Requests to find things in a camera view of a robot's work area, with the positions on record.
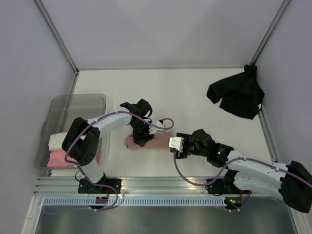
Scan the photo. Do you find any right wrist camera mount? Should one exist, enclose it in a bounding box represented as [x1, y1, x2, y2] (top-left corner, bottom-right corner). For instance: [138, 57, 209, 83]
[169, 136, 184, 153]

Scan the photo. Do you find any rolled bright pink t-shirt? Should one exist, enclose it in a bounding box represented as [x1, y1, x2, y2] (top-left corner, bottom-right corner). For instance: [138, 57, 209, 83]
[47, 150, 74, 168]

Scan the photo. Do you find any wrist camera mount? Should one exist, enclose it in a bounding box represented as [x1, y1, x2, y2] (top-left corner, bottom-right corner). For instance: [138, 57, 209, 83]
[149, 119, 166, 135]
[169, 136, 184, 153]

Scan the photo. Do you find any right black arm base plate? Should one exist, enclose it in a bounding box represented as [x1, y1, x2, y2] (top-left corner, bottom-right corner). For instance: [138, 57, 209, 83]
[206, 178, 252, 196]

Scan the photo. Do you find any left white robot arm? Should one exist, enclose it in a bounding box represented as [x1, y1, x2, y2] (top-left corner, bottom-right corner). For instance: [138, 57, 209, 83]
[62, 99, 154, 193]

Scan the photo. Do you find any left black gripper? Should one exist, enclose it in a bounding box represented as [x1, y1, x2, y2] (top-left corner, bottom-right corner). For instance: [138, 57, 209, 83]
[130, 120, 154, 147]

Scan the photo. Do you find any purple cable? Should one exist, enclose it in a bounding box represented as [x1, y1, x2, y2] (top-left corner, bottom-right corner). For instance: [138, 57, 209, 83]
[42, 111, 175, 215]
[172, 148, 312, 213]

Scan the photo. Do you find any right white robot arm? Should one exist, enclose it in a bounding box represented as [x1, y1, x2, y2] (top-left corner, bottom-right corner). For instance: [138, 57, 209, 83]
[169, 129, 312, 213]

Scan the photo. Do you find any dusty pink t-shirt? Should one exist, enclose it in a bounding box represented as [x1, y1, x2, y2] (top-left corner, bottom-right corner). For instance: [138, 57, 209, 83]
[124, 132, 172, 150]

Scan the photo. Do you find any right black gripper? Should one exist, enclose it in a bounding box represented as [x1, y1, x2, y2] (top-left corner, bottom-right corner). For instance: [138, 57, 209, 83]
[173, 132, 208, 159]

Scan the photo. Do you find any rolled white t-shirt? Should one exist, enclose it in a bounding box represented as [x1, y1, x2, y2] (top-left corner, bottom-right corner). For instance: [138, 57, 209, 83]
[47, 133, 86, 152]

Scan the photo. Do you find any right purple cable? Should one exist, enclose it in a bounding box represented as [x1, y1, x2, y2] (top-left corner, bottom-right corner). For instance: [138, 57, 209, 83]
[172, 148, 312, 213]

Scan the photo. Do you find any black t-shirt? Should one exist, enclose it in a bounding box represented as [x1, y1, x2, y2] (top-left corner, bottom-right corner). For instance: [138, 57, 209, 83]
[206, 65, 265, 119]

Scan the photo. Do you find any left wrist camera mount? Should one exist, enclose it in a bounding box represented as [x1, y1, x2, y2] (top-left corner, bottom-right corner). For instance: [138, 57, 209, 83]
[149, 119, 166, 135]

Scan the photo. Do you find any clear plastic bin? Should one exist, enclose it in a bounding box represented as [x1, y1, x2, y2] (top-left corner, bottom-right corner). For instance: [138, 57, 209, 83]
[35, 94, 106, 170]

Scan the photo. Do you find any aluminium frame rail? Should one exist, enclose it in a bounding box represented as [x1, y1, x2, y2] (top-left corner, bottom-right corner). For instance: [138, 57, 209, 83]
[33, 176, 208, 196]

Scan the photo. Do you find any white slotted cable duct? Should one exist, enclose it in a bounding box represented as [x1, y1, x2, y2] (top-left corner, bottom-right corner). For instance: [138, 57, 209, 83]
[43, 196, 241, 207]

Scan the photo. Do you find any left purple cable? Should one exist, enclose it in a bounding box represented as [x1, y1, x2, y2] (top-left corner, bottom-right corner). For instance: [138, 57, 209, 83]
[42, 111, 175, 215]

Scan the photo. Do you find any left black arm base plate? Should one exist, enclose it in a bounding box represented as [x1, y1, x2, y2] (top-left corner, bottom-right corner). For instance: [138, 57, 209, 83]
[78, 178, 122, 194]

